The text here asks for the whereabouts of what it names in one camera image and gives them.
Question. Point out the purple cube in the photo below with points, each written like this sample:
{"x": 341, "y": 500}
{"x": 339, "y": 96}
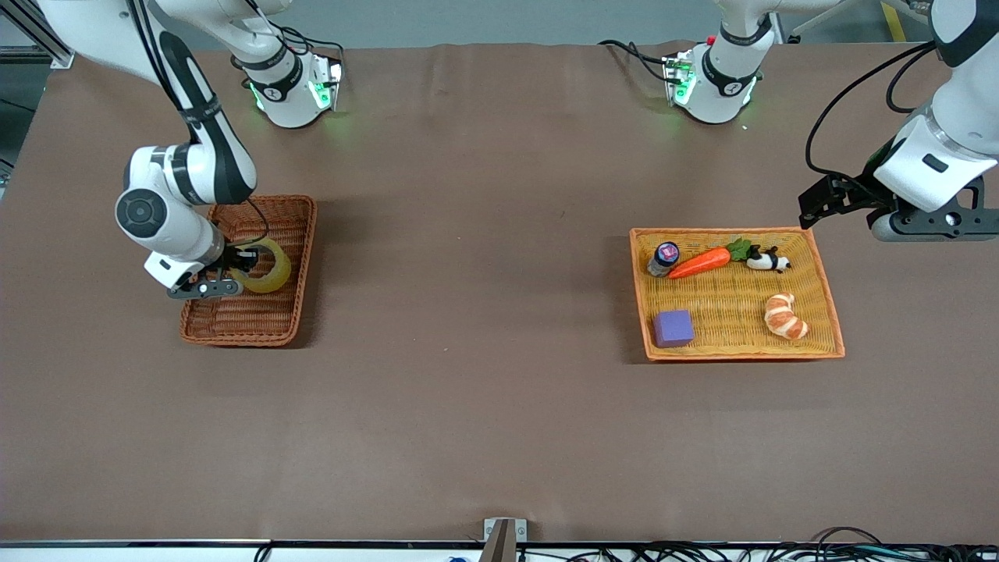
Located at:
{"x": 673, "y": 328}

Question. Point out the small dark-capped bottle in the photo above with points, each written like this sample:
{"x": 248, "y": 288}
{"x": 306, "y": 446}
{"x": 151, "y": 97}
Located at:
{"x": 666, "y": 254}

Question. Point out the orange wicker basket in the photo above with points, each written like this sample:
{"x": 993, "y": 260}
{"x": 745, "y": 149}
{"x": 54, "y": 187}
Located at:
{"x": 734, "y": 312}

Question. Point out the orange toy carrot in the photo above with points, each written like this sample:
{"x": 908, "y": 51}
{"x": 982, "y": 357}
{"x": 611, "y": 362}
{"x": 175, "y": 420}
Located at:
{"x": 702, "y": 261}

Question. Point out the aluminium frame profile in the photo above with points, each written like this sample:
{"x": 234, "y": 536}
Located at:
{"x": 35, "y": 45}

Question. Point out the grey metal bracket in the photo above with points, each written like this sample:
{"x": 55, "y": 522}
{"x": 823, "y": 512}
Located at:
{"x": 520, "y": 529}

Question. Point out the toy croissant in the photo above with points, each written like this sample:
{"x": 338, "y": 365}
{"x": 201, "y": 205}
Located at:
{"x": 783, "y": 316}

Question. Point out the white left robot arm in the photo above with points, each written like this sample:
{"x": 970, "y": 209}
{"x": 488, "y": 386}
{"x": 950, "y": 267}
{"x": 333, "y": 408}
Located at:
{"x": 726, "y": 70}

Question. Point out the brown flat bar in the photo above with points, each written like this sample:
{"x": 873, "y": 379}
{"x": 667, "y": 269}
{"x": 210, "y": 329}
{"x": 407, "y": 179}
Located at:
{"x": 499, "y": 542}

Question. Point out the brown table cover sheet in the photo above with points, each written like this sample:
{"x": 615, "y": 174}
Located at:
{"x": 499, "y": 390}

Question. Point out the clear yellowish tape roll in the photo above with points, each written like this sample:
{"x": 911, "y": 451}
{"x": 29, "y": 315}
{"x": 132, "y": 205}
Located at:
{"x": 277, "y": 277}

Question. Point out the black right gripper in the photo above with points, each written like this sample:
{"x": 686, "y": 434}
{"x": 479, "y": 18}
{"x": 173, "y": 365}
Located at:
{"x": 233, "y": 259}

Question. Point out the brown wicker basket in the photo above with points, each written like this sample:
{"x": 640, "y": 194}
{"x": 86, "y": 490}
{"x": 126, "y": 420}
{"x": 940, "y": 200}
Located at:
{"x": 257, "y": 320}

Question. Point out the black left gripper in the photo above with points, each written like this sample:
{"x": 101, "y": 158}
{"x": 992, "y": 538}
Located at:
{"x": 861, "y": 191}

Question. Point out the black white panda toy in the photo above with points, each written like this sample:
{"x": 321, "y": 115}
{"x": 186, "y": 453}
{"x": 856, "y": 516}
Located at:
{"x": 769, "y": 261}

